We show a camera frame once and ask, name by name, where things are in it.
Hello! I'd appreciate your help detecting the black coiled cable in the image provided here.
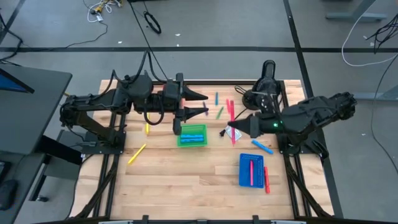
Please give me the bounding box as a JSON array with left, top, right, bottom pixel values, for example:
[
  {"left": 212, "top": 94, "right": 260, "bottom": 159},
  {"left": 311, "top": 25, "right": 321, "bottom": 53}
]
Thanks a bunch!
[{"left": 143, "top": 11, "right": 162, "bottom": 34}]

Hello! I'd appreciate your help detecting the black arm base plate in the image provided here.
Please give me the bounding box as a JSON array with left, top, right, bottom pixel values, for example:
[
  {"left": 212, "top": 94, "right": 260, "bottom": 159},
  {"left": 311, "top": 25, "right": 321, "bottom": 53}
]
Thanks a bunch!
[
  {"left": 275, "top": 129, "right": 329, "bottom": 156},
  {"left": 81, "top": 129, "right": 127, "bottom": 156}
]

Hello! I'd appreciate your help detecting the grey table foot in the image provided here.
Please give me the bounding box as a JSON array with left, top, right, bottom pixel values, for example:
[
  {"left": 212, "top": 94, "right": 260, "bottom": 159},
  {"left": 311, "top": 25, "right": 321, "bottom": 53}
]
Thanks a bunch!
[
  {"left": 350, "top": 84, "right": 398, "bottom": 102},
  {"left": 325, "top": 0, "right": 389, "bottom": 22}
]

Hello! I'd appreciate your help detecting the dark grey desk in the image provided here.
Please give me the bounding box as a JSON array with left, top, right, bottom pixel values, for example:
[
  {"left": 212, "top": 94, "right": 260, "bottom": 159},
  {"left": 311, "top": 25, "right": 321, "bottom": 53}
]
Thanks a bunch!
[{"left": 0, "top": 63, "right": 73, "bottom": 224}]

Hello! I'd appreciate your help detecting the red marker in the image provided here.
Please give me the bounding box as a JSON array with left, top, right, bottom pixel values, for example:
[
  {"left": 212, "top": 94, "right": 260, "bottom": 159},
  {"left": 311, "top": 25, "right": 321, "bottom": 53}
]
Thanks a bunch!
[{"left": 264, "top": 166, "right": 271, "bottom": 194}]

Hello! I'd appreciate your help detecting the green plastic basket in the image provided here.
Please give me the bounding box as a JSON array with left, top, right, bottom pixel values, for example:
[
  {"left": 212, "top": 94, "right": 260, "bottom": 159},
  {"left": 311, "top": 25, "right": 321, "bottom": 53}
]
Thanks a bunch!
[{"left": 176, "top": 123, "right": 208, "bottom": 147}]

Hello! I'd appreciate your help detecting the clear plastic packet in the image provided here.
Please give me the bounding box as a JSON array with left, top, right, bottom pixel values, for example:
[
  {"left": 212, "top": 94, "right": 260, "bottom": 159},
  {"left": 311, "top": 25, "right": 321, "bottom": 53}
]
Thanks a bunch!
[{"left": 225, "top": 126, "right": 243, "bottom": 142}]

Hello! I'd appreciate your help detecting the black computer mouse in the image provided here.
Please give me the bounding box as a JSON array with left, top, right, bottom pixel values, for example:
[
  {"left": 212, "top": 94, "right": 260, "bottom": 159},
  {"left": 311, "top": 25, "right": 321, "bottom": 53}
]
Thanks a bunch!
[{"left": 0, "top": 179, "right": 19, "bottom": 211}]

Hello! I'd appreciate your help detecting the blue lit monitor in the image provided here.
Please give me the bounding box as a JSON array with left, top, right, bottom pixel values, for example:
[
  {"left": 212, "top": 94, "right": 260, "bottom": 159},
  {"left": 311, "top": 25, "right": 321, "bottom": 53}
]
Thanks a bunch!
[{"left": 0, "top": 67, "right": 35, "bottom": 94}]

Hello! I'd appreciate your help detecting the white floor cable bundle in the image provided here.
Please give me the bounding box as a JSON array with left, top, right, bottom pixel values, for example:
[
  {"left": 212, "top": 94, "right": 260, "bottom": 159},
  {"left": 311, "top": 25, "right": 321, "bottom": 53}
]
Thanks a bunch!
[{"left": 86, "top": 0, "right": 122, "bottom": 23}]

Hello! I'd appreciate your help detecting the blue plastic basket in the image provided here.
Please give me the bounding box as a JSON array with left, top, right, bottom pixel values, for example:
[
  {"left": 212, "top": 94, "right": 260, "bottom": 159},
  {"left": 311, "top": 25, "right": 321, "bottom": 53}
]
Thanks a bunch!
[{"left": 238, "top": 152, "right": 266, "bottom": 189}]

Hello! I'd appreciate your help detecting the black table frame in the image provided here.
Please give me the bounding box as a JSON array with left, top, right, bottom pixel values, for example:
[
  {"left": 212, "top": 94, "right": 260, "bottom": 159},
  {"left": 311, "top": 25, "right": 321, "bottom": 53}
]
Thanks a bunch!
[{"left": 70, "top": 79, "right": 345, "bottom": 224}]

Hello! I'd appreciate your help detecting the grey desk base plate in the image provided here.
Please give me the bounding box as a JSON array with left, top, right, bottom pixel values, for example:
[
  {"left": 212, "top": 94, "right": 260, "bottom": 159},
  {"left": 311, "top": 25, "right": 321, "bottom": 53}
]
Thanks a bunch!
[{"left": 43, "top": 129, "right": 82, "bottom": 181}]

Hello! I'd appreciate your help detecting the black cable bundle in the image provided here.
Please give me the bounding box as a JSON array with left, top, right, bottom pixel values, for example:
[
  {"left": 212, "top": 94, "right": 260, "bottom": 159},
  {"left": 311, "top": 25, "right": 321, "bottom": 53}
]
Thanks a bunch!
[{"left": 366, "top": 14, "right": 398, "bottom": 54}]

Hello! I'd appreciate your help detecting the black keyboard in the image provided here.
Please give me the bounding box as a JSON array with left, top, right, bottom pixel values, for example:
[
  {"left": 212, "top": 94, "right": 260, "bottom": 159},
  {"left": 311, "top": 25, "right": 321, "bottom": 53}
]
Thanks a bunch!
[{"left": 0, "top": 160, "right": 13, "bottom": 184}]

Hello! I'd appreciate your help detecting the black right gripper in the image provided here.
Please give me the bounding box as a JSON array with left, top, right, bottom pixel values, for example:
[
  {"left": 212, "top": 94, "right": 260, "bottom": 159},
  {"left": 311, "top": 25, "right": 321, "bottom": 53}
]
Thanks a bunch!
[{"left": 228, "top": 114, "right": 282, "bottom": 139}]

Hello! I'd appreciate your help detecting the black floor cable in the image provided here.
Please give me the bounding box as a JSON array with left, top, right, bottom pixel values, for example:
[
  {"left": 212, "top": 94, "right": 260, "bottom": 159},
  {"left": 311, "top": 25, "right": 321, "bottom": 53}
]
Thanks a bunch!
[
  {"left": 63, "top": 20, "right": 109, "bottom": 49},
  {"left": 0, "top": 12, "right": 24, "bottom": 66},
  {"left": 370, "top": 53, "right": 398, "bottom": 175}
]

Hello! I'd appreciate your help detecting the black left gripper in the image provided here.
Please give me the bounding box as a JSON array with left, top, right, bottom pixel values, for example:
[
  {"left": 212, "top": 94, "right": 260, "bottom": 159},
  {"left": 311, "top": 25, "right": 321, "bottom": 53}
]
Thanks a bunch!
[{"left": 162, "top": 73, "right": 210, "bottom": 136}]

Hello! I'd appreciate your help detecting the long black cable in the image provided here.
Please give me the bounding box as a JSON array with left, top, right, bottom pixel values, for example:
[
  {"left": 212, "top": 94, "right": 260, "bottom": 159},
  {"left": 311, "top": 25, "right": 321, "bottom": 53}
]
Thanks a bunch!
[{"left": 128, "top": 0, "right": 169, "bottom": 82}]

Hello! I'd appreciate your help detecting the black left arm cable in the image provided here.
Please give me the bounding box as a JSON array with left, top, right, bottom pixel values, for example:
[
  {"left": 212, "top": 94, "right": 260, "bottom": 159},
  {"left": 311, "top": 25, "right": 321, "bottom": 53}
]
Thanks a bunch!
[{"left": 107, "top": 49, "right": 169, "bottom": 126}]

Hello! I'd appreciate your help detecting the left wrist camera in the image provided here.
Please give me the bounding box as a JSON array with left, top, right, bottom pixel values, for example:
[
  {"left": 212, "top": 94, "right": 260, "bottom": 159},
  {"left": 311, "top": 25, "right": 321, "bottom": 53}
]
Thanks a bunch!
[{"left": 164, "top": 79, "right": 178, "bottom": 101}]

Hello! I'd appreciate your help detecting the black lamp power cable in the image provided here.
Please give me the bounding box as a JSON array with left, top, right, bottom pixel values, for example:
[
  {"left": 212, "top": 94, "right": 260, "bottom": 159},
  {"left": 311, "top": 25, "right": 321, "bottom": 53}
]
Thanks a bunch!
[{"left": 219, "top": 84, "right": 259, "bottom": 138}]

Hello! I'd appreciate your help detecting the black desk leg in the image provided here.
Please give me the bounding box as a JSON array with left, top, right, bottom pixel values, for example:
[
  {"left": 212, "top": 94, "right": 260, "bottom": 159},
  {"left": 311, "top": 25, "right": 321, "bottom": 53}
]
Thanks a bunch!
[{"left": 29, "top": 135, "right": 85, "bottom": 203}]

